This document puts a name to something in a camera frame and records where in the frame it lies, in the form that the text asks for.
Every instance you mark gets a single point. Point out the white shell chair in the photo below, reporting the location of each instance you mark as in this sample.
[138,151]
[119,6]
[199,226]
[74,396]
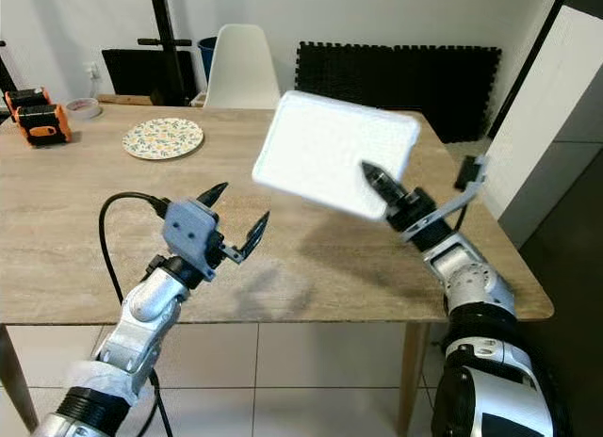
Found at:
[242,70]

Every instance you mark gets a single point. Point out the light wooden table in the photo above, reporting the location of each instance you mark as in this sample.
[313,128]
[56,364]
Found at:
[75,239]

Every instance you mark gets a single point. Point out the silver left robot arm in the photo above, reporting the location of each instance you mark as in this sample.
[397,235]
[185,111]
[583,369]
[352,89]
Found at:
[146,315]

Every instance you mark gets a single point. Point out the black flat board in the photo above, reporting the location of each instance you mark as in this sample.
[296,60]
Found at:
[127,74]

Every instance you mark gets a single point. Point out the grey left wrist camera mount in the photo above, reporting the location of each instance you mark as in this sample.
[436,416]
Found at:
[190,232]

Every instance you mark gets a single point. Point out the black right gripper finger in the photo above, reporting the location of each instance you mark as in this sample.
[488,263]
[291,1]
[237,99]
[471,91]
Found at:
[384,185]

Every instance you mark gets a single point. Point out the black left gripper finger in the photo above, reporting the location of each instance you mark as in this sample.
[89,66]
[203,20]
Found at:
[255,239]
[213,196]

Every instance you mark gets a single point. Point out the black foam puzzle mat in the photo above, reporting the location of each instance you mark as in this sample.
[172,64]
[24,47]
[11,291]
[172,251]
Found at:
[386,70]

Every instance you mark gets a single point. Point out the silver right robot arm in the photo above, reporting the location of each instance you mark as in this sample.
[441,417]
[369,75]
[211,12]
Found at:
[476,286]

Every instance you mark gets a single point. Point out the white wall socket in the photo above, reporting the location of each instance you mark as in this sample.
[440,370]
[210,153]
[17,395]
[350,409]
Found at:
[92,72]

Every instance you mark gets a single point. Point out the white plastic container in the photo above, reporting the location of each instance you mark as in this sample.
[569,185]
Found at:
[320,145]

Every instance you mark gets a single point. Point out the roll of tape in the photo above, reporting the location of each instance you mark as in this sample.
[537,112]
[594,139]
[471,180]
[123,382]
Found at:
[81,116]

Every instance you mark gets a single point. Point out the blue bin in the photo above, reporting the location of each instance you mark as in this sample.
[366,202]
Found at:
[207,58]

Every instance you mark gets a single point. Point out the black metal stand pole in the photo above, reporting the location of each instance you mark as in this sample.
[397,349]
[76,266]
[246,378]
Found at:
[162,13]

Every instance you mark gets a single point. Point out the floral patterned plate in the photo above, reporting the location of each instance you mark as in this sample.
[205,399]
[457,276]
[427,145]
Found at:
[163,138]

